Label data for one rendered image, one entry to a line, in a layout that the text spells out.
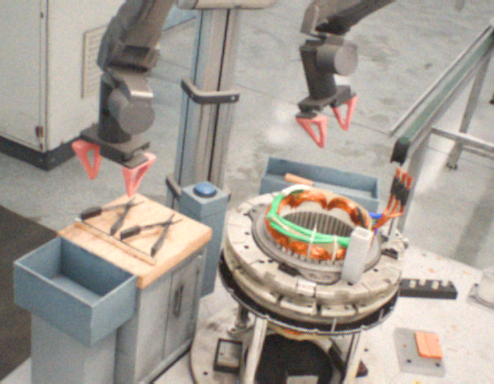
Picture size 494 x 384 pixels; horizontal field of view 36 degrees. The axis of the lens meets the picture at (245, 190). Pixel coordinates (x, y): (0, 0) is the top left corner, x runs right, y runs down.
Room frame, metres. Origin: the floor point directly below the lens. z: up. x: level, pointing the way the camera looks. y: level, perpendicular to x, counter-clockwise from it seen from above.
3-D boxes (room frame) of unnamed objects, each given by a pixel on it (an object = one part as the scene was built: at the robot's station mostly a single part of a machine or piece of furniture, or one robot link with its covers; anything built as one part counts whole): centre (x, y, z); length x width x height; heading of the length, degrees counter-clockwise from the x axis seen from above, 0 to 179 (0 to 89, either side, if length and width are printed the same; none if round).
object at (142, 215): (1.12, 0.18, 1.05); 0.20 x 0.19 x 0.02; 152
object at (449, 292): (1.47, -0.45, 0.79); 0.15 x 0.05 x 0.02; 100
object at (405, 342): (1.25, -0.41, 0.79); 0.12 x 0.09 x 0.02; 2
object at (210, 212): (1.34, 0.08, 0.91); 0.07 x 0.07 x 0.25; 47
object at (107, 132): (1.12, 0.23, 1.26); 0.10 x 0.07 x 0.07; 64
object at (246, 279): (1.03, -0.04, 1.05); 0.09 x 0.04 x 0.01; 62
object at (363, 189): (1.43, -0.16, 0.92); 0.25 x 0.11 x 0.28; 86
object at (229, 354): (1.11, -0.02, 0.83); 0.05 x 0.04 x 0.02; 0
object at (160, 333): (1.12, 0.18, 0.91); 0.19 x 0.19 x 0.26; 62
